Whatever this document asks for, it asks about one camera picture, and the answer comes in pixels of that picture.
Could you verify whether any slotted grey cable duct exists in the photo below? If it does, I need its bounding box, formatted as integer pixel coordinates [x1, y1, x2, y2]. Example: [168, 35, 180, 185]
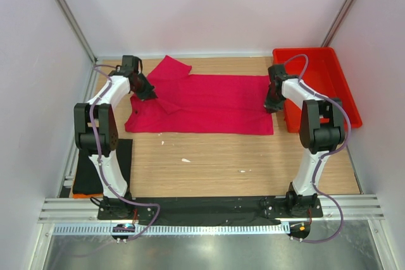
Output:
[53, 222, 290, 236]

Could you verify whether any left aluminium corner post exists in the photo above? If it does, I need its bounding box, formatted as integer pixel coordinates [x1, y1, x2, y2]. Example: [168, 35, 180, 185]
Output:
[55, 0, 97, 63]

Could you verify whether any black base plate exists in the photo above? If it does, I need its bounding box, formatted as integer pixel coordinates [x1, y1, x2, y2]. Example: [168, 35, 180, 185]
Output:
[90, 196, 323, 227]

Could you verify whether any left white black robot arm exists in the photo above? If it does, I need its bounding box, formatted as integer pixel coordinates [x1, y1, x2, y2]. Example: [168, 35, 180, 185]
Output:
[73, 69, 160, 219]

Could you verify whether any black folded t shirt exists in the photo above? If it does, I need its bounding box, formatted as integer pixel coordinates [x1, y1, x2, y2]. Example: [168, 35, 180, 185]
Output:
[72, 139, 133, 195]

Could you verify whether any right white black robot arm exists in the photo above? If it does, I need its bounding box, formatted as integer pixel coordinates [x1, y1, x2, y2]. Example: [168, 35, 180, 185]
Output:
[265, 75, 350, 217]

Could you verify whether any magenta t shirt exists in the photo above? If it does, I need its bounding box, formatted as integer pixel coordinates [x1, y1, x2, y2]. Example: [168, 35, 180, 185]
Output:
[125, 56, 273, 135]

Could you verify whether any orange folded t shirt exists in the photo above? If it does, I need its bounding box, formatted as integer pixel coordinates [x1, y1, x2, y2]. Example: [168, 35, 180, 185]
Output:
[72, 193, 103, 199]

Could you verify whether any right aluminium corner post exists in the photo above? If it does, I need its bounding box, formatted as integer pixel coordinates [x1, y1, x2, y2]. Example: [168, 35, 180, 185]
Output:
[320, 0, 356, 47]

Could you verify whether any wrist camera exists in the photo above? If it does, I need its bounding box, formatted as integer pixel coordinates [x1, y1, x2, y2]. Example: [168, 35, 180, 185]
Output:
[268, 64, 289, 82]
[120, 55, 143, 74]

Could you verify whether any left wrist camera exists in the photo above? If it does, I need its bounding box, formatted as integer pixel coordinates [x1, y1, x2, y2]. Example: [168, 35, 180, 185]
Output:
[120, 55, 143, 74]

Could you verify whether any aluminium corner post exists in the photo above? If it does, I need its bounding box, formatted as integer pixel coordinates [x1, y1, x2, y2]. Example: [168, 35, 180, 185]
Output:
[320, 0, 356, 47]
[55, 0, 97, 63]

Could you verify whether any red plastic bin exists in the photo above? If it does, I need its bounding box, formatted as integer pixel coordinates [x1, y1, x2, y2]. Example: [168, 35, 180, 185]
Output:
[273, 47, 363, 133]

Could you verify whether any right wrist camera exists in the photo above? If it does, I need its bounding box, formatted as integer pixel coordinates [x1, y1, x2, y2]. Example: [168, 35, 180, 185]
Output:
[268, 64, 289, 82]

